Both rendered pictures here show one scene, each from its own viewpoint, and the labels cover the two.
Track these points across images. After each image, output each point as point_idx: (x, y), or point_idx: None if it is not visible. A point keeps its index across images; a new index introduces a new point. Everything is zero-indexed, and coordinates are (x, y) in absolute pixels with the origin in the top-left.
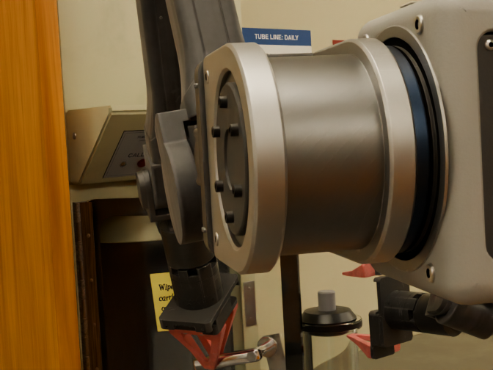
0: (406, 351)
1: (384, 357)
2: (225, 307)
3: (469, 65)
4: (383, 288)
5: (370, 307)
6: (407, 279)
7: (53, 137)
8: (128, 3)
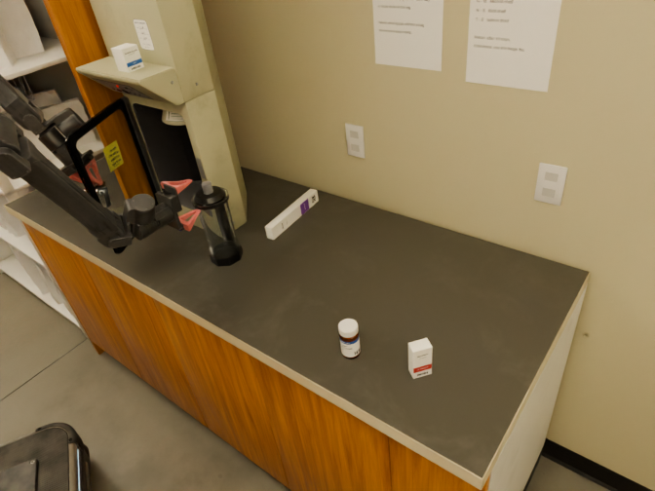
0: (459, 252)
1: (438, 245)
2: (68, 169)
3: None
4: (157, 198)
5: (486, 209)
6: None
7: (75, 75)
8: (111, 4)
